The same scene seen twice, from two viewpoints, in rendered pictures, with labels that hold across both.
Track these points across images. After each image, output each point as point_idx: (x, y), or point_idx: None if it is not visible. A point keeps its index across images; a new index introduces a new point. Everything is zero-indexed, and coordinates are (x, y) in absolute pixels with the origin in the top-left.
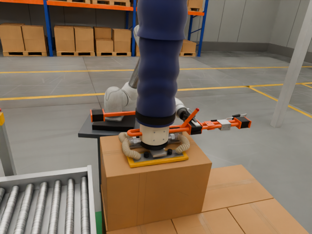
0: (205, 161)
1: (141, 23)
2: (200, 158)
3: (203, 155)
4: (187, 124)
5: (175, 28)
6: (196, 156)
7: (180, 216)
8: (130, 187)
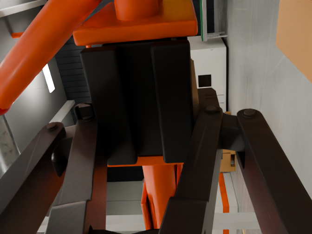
0: (282, 23)
1: None
2: (294, 17)
3: (297, 53)
4: (103, 12)
5: None
6: (305, 1)
7: None
8: None
